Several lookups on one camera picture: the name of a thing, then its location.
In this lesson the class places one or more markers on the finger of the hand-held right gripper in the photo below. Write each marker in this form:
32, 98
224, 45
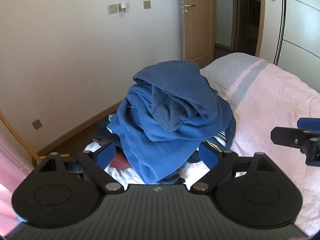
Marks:
286, 136
308, 123

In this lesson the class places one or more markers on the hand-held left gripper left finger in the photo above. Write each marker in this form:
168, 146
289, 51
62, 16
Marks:
108, 155

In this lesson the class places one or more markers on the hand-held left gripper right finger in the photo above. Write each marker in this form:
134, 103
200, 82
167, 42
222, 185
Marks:
208, 155

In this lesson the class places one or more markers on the bright blue hoodie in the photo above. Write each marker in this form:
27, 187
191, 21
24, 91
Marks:
150, 150

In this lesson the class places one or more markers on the red cloth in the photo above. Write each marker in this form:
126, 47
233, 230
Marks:
121, 162

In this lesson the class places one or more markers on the striped cloth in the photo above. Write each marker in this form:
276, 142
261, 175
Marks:
220, 140

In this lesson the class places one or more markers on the pink blanket with grey stripes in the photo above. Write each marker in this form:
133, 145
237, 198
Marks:
270, 110

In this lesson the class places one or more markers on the white wardrobe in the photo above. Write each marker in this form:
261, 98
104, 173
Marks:
300, 30

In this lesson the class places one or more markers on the pink curtain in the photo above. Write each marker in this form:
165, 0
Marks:
10, 180

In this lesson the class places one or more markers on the wooden door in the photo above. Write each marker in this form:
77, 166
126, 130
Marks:
198, 30

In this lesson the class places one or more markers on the low wall socket plate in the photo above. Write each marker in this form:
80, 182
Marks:
36, 124

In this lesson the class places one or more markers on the white wall plug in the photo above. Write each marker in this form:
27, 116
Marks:
123, 6

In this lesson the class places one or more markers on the wall switch plate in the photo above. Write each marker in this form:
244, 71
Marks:
147, 4

